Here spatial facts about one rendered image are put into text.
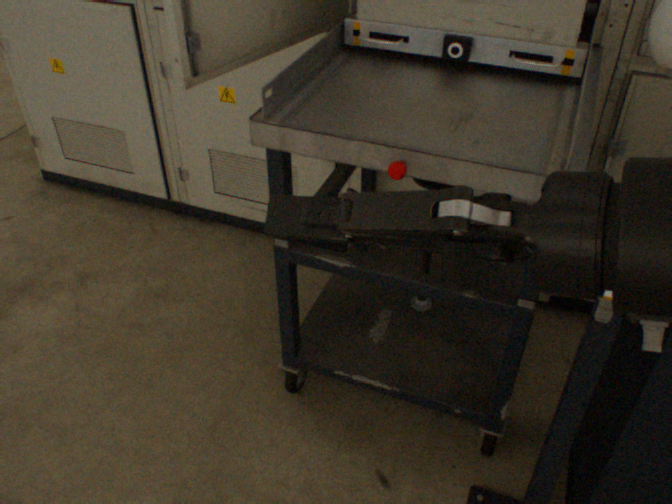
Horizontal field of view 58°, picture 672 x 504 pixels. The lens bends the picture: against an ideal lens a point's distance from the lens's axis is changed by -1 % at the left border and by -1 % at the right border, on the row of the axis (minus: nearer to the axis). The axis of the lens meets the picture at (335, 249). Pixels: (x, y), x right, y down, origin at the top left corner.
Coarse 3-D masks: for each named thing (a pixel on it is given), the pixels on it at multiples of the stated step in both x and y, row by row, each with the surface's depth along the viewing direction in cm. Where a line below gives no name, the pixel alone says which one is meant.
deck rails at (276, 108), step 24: (312, 48) 130; (336, 48) 143; (288, 72) 122; (312, 72) 133; (264, 96) 114; (288, 96) 124; (576, 96) 126; (264, 120) 117; (576, 120) 103; (552, 144) 110; (552, 168) 103
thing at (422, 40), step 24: (384, 24) 139; (384, 48) 142; (408, 48) 140; (432, 48) 138; (480, 48) 134; (504, 48) 132; (528, 48) 130; (552, 48) 128; (576, 48) 127; (576, 72) 129
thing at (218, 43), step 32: (192, 0) 126; (224, 0) 133; (256, 0) 140; (288, 0) 148; (320, 0) 158; (192, 32) 127; (224, 32) 136; (256, 32) 144; (288, 32) 153; (320, 32) 158; (192, 64) 132; (224, 64) 140
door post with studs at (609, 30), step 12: (612, 0) 143; (624, 0) 142; (600, 12) 146; (612, 12) 145; (624, 12) 144; (600, 24) 147; (612, 24) 146; (624, 24) 145; (600, 36) 149; (612, 36) 148; (612, 48) 149; (612, 60) 151; (600, 72) 153; (600, 84) 155; (600, 96) 157; (600, 108) 159; (540, 300) 201
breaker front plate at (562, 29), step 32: (384, 0) 137; (416, 0) 134; (448, 0) 132; (480, 0) 129; (512, 0) 127; (544, 0) 125; (576, 0) 123; (480, 32) 133; (512, 32) 131; (544, 32) 128; (576, 32) 126
